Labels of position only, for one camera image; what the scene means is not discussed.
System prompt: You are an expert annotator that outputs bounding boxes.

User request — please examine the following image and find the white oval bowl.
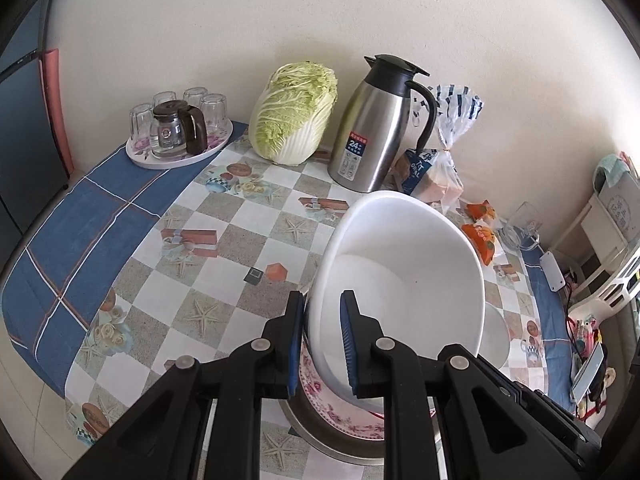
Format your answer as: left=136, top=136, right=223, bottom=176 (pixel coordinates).
left=306, top=191, right=486, bottom=402

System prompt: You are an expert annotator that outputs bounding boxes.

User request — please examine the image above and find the white plastic basket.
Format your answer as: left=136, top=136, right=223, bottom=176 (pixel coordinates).
left=570, top=242, right=640, bottom=322

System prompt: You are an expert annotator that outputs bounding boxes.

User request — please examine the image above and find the bagged sliced bread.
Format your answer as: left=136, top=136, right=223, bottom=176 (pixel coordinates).
left=390, top=84, right=485, bottom=212

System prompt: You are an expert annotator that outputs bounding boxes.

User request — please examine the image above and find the round white bowl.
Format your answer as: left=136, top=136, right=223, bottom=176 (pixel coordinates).
left=480, top=305, right=512, bottom=368

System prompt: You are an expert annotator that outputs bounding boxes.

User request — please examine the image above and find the glass teapot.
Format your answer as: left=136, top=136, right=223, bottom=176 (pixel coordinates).
left=150, top=101, right=209, bottom=159

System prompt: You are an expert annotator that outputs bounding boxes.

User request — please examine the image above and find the clear glass mug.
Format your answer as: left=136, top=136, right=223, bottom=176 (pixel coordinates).
left=500, top=202, right=544, bottom=252

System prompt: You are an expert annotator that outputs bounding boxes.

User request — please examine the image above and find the white plastic chair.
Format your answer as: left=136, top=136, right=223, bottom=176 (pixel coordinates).
left=547, top=195, right=633, bottom=302

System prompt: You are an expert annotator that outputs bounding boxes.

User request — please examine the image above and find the white power strip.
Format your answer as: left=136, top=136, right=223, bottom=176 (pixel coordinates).
left=539, top=251, right=569, bottom=292

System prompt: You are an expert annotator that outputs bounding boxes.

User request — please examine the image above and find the stainless steel thermos jug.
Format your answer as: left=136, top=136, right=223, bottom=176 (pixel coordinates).
left=327, top=55, right=440, bottom=194

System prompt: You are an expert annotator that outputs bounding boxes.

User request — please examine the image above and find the pink floral porcelain plate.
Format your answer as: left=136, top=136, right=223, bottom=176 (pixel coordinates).
left=298, top=350, right=387, bottom=442

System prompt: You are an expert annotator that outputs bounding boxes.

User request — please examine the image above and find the teal cloth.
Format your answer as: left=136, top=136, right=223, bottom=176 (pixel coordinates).
left=594, top=152, right=632, bottom=182

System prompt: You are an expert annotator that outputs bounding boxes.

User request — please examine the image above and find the white oval tray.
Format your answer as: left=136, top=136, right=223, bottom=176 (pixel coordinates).
left=125, top=119, right=234, bottom=170

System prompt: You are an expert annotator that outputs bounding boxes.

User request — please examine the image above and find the large stainless steel plate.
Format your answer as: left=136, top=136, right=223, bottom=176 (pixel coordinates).
left=279, top=395, right=386, bottom=467

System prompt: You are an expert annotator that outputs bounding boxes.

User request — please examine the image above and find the white labelled box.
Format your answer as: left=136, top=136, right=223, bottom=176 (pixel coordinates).
left=597, top=162, right=640, bottom=247

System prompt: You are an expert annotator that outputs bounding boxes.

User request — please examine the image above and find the orange snack packet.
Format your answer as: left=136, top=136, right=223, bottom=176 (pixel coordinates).
left=465, top=200, right=497, bottom=224
left=461, top=222, right=499, bottom=267

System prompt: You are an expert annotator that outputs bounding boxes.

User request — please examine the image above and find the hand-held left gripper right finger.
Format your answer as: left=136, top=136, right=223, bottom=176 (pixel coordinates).
left=339, top=290, right=583, bottom=480

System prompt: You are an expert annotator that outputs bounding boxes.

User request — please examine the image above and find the pink foam strip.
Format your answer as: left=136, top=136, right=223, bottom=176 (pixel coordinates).
left=42, top=49, right=76, bottom=177

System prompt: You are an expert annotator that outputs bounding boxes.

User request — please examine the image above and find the napa cabbage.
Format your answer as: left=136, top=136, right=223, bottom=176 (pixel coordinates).
left=248, top=62, right=339, bottom=166

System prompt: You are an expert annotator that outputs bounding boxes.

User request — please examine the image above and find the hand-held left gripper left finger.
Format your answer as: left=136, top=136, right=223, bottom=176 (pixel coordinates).
left=62, top=290, right=307, bottom=480

